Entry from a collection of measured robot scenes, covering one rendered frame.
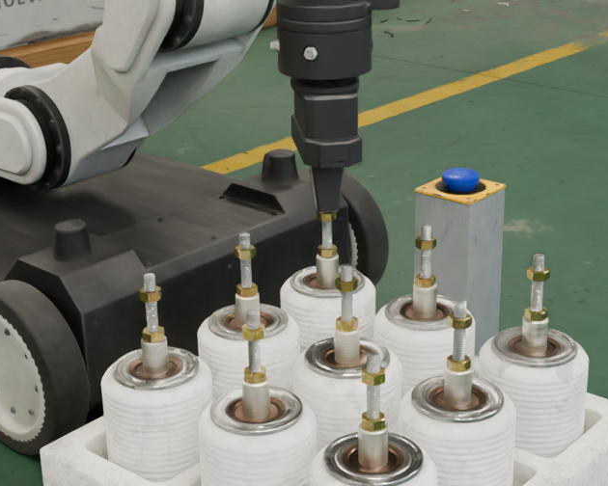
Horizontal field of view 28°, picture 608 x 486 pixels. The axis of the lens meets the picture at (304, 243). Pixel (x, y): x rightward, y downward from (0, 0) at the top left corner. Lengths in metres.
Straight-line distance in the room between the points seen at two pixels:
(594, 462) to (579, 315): 0.70
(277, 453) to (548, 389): 0.25
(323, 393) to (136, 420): 0.16
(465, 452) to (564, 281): 0.92
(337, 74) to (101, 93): 0.47
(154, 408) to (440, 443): 0.24
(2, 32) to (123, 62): 1.75
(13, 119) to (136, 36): 0.30
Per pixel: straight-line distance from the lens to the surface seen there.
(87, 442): 1.11
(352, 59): 1.11
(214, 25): 1.37
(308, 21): 1.09
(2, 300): 1.37
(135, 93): 1.42
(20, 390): 1.42
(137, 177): 1.81
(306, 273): 1.23
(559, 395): 1.07
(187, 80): 1.53
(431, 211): 1.29
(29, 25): 3.18
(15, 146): 1.61
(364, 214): 1.67
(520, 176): 2.32
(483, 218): 1.28
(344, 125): 1.12
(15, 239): 1.61
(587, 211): 2.16
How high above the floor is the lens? 0.74
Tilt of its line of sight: 22 degrees down
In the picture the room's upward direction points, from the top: 1 degrees counter-clockwise
